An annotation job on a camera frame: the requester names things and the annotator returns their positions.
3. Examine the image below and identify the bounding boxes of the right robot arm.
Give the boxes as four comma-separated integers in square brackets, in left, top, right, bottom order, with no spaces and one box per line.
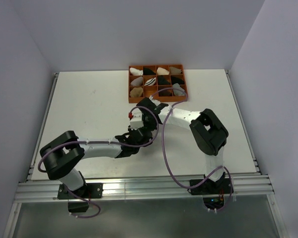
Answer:
[137,98,229,193]

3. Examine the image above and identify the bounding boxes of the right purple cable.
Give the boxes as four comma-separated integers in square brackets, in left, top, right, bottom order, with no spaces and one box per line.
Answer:
[150,87,234,211]

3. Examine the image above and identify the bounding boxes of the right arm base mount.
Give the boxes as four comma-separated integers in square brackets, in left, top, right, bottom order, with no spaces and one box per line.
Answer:
[187,173,234,212]

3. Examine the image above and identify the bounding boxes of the grey sock black stripes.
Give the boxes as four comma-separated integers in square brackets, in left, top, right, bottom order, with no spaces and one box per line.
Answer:
[172,83,186,97]

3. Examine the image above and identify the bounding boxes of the grey rolled sock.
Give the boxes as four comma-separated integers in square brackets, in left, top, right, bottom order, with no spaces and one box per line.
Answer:
[130,76,144,87]

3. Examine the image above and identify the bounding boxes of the black rolled sock right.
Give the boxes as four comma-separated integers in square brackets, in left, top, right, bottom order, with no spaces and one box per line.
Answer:
[170,75,185,85]

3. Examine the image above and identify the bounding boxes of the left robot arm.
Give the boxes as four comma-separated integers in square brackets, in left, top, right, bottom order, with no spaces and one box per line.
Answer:
[38,127,154,198]

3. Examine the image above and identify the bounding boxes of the dark green rolled sock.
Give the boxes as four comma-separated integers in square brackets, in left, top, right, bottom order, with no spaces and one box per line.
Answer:
[157,75,170,85]

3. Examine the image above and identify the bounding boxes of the aluminium frame rail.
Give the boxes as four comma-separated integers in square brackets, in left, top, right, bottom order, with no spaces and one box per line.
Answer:
[3,173,289,238]

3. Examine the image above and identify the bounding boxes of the taupe rolled sock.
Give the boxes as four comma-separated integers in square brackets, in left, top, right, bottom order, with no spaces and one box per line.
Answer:
[169,66,182,75]

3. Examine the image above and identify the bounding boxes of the orange compartment tray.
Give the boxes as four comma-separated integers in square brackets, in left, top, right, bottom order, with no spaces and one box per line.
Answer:
[128,64,188,104]

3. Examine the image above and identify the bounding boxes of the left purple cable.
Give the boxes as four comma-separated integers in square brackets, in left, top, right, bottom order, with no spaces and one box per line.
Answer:
[37,106,160,219]

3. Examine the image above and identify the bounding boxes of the purple cable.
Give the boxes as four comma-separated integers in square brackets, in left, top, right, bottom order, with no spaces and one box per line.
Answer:
[37,106,160,219]
[150,87,234,211]

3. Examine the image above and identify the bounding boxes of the black rolled sock top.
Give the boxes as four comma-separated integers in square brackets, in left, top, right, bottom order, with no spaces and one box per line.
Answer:
[143,67,156,75]

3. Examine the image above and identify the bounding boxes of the dark brown sock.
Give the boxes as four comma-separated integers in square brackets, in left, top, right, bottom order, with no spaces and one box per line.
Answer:
[158,86,173,97]

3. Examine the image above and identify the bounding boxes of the white black striped rolled sock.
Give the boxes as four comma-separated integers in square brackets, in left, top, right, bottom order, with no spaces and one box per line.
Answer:
[144,77,156,86]

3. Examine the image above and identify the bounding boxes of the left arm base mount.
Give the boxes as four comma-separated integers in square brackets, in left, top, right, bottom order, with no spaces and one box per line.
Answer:
[57,182,103,219]

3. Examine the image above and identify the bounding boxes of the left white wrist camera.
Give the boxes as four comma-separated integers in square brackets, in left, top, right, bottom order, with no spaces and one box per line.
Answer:
[129,112,144,130]

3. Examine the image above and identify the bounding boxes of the beige rolled sock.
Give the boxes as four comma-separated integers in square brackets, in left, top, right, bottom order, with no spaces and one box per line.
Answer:
[130,87,144,98]

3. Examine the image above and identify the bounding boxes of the cream rolled sock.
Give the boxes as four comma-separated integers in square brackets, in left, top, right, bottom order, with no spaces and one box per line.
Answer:
[156,67,169,75]

